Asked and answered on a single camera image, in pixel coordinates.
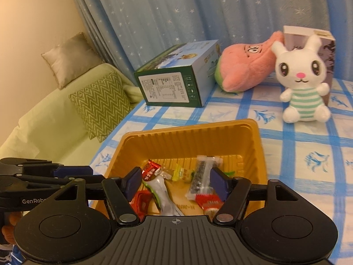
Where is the beige pillow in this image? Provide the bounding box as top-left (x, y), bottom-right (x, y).
top-left (41, 32), bottom-right (104, 90)

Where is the pink plush toy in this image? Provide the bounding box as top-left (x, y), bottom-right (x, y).
top-left (215, 31), bottom-right (284, 93)

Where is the yellow wrapped candy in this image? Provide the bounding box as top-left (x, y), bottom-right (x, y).
top-left (172, 164), bottom-right (193, 183)

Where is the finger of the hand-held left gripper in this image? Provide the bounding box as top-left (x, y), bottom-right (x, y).
top-left (0, 157), bottom-right (92, 178)
top-left (0, 173), bottom-right (106, 192)

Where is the red and silver candy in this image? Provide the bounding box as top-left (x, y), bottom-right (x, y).
top-left (195, 194), bottom-right (224, 216)

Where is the large red snack packet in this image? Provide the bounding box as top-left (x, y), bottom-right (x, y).
top-left (131, 190), bottom-right (154, 221)

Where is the blue patterned cloth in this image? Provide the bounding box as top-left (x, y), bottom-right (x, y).
top-left (0, 243), bottom-right (15, 263)

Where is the orange plastic tray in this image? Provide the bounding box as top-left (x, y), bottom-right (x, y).
top-left (90, 119), bottom-right (267, 219)

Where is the green zigzag pillow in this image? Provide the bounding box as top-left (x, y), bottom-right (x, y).
top-left (68, 72), bottom-right (131, 143)

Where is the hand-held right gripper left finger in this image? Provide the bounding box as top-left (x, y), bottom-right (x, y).
top-left (52, 167), bottom-right (142, 225)

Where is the green and white carton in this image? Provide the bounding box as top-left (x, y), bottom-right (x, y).
top-left (133, 40), bottom-right (221, 108)

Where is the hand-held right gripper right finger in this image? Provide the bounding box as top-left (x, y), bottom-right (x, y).
top-left (210, 168), bottom-right (300, 225)

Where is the blue star curtain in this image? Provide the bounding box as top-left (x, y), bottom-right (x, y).
top-left (66, 0), bottom-right (353, 81)

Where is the green sofa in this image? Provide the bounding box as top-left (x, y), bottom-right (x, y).
top-left (0, 61), bottom-right (144, 166)

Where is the green-edged nut pouch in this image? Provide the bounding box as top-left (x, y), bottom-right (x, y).
top-left (142, 176), bottom-right (185, 216)

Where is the person's left hand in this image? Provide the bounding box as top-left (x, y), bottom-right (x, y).
top-left (1, 212), bottom-right (24, 243)

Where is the brown cardboard box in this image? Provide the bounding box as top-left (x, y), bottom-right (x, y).
top-left (283, 25), bottom-right (336, 107)

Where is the white bunny plush toy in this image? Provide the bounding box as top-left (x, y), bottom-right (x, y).
top-left (271, 34), bottom-right (331, 124)

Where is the clear black sesame bar packet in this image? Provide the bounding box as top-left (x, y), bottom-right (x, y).
top-left (186, 155), bottom-right (223, 200)

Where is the red candy wrapper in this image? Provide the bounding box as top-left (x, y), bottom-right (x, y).
top-left (141, 159), bottom-right (172, 183)

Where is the blue checked tablecloth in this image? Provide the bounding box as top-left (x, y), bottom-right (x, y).
top-left (88, 77), bottom-right (353, 265)

